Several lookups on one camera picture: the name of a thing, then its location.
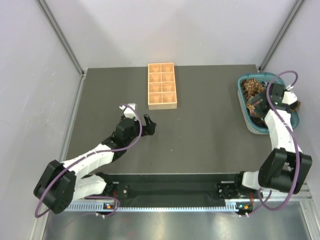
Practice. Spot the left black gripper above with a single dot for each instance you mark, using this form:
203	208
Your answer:
149	129

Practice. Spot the grey slotted cable duct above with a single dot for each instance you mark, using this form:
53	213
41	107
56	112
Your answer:
106	206

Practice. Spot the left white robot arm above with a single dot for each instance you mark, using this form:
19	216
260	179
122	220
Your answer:
65	182

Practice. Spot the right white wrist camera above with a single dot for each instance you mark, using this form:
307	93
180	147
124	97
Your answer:
289	97

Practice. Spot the teal plastic basket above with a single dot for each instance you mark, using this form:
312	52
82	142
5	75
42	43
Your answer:
264	79

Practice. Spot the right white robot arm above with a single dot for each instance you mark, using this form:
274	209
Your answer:
286	164

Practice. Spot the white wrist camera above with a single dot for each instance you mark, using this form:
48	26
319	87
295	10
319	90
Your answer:
129	110
289	97

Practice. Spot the wooden eight-compartment box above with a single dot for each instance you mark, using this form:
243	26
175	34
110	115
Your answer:
161	86

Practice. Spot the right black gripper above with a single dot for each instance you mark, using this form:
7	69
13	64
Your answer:
257	106

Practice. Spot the colourful banana print tie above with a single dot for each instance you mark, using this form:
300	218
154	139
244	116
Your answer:
253	110

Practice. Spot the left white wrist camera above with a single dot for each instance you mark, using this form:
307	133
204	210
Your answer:
129	110

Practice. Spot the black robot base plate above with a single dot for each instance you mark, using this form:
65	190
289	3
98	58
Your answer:
168	188

